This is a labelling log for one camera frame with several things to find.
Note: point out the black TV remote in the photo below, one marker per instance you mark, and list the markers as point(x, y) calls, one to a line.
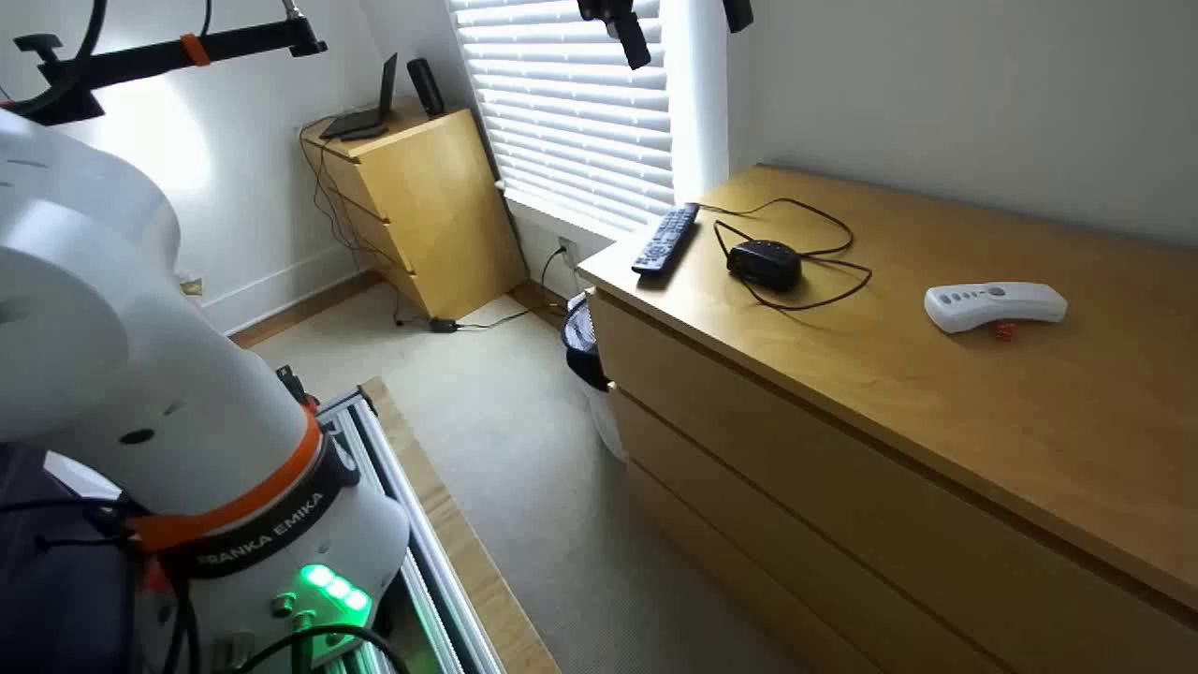
point(663, 241)

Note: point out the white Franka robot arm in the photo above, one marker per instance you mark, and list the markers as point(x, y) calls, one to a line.
point(112, 312)

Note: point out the white remote control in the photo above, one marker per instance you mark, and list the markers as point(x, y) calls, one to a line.
point(992, 303)

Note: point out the white window blinds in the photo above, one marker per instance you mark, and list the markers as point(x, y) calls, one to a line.
point(564, 113)

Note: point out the black upright speaker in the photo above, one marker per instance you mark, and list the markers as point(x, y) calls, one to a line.
point(429, 87)

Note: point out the black lamp base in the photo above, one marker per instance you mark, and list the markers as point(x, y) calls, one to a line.
point(766, 263)

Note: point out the small wooden cabinet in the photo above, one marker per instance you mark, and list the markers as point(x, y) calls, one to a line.
point(424, 210)

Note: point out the black open laptop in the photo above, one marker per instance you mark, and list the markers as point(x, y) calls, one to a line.
point(362, 123)

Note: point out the black waste bin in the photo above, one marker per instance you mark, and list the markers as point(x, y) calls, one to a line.
point(580, 343)

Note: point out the black plug on floor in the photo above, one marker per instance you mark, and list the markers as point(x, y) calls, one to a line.
point(442, 322)

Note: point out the large wooden dresser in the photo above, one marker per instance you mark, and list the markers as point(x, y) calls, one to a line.
point(874, 413)

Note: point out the wooden base board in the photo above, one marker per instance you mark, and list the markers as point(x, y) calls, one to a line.
point(474, 564)

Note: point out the dark fabric bag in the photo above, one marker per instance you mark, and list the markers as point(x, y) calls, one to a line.
point(49, 585)

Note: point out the black camera boom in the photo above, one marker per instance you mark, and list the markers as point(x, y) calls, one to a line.
point(152, 58)

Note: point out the white wall outlet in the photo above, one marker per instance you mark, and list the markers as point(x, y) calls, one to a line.
point(194, 287)

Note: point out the aluminium frame rail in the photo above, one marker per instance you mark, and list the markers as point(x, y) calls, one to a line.
point(413, 524)

